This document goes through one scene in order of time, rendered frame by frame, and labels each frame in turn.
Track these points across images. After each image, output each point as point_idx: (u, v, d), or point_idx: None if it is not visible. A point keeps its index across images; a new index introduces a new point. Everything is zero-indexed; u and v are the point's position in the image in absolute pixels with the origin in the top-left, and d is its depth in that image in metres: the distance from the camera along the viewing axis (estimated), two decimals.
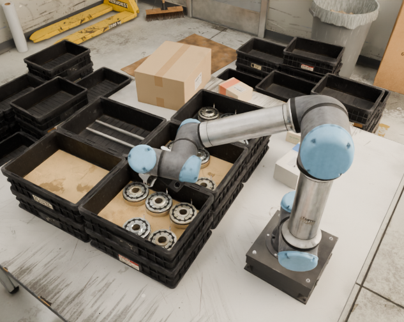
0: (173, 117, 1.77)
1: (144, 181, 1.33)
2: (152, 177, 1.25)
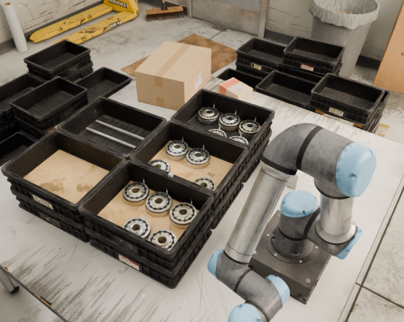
0: (173, 117, 1.77)
1: None
2: None
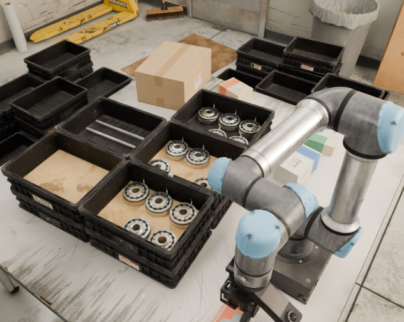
0: (173, 117, 1.77)
1: None
2: (251, 309, 0.79)
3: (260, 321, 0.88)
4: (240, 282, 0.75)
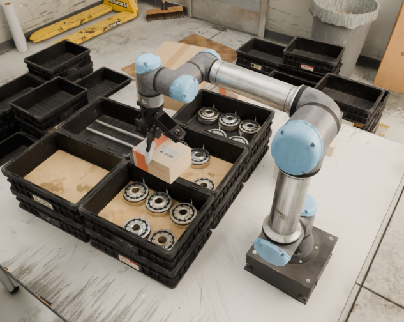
0: (173, 117, 1.77)
1: (143, 152, 1.28)
2: (153, 129, 1.23)
3: (165, 149, 1.32)
4: (142, 105, 1.19)
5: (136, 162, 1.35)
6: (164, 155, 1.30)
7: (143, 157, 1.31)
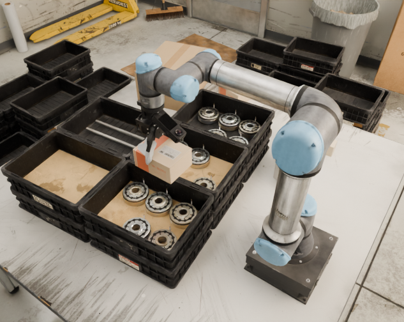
0: (173, 117, 1.77)
1: (143, 152, 1.28)
2: (154, 129, 1.23)
3: (166, 149, 1.32)
4: (143, 105, 1.19)
5: (137, 162, 1.35)
6: (165, 155, 1.30)
7: (143, 157, 1.31)
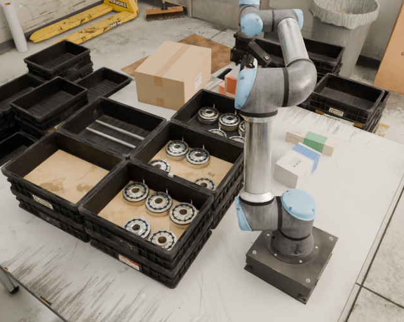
0: (173, 117, 1.77)
1: (235, 76, 1.63)
2: (246, 55, 1.58)
3: None
4: (240, 36, 1.54)
5: (226, 87, 1.70)
6: None
7: (233, 82, 1.66)
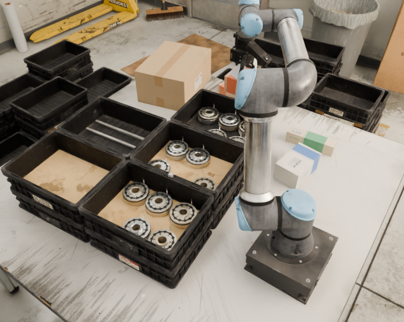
0: (173, 117, 1.77)
1: (235, 76, 1.63)
2: (246, 55, 1.58)
3: None
4: (240, 36, 1.53)
5: (226, 87, 1.70)
6: None
7: (233, 82, 1.66)
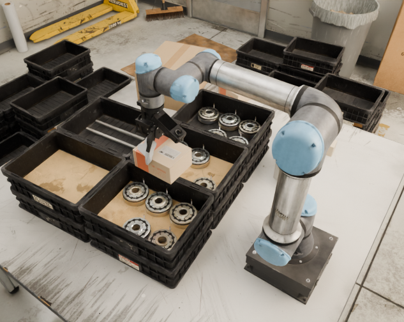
0: (173, 117, 1.77)
1: (143, 153, 1.28)
2: (153, 129, 1.23)
3: (165, 149, 1.32)
4: (143, 106, 1.19)
5: (136, 162, 1.35)
6: (165, 155, 1.30)
7: (143, 158, 1.31)
